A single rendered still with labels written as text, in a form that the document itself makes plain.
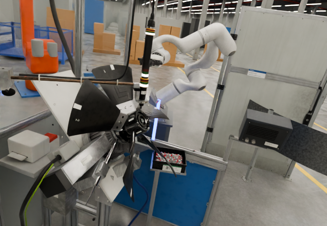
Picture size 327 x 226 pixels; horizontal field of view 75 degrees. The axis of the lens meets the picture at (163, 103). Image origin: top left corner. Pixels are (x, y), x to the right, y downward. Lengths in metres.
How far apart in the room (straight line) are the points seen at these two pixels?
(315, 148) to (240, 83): 1.05
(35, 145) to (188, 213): 1.24
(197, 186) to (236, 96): 1.50
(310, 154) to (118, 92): 2.05
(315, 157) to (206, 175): 1.29
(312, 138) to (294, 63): 0.87
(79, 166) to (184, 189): 1.05
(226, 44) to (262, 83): 1.53
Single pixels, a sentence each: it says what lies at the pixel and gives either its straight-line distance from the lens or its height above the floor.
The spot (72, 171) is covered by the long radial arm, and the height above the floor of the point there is 1.12.
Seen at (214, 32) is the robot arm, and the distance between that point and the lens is 1.33.
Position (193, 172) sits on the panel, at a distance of 1.68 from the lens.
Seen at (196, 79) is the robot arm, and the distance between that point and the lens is 1.67.
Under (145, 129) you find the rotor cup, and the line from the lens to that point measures 1.04.
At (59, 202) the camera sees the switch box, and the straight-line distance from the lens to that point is 1.39.
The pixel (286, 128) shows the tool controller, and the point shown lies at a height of 1.22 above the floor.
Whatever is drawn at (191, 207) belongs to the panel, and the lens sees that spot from 1.89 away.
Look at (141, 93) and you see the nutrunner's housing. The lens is 1.10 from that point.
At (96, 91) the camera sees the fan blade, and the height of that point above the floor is 1.39.
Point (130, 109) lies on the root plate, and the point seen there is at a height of 1.25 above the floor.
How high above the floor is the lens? 1.68
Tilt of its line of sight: 21 degrees down
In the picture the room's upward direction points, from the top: 9 degrees clockwise
